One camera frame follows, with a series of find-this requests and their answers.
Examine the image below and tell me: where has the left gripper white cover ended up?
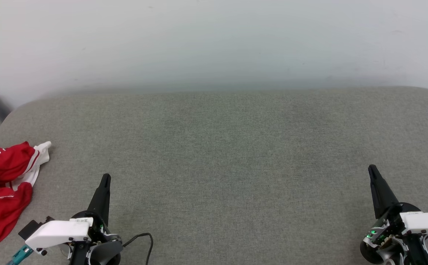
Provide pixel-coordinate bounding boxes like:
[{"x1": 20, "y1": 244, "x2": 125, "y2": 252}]
[{"x1": 25, "y1": 174, "x2": 123, "y2": 265}]

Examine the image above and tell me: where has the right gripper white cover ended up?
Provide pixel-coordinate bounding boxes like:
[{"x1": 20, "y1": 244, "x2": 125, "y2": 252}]
[{"x1": 360, "y1": 165, "x2": 428, "y2": 265}]

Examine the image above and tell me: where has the thin black left gripper cable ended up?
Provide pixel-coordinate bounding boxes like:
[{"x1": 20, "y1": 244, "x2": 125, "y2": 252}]
[{"x1": 123, "y1": 233, "x2": 154, "y2": 265}]

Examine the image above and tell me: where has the teal left camera connector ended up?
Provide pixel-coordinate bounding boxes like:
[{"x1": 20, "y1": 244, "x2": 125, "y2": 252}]
[{"x1": 7, "y1": 245, "x2": 34, "y2": 265}]

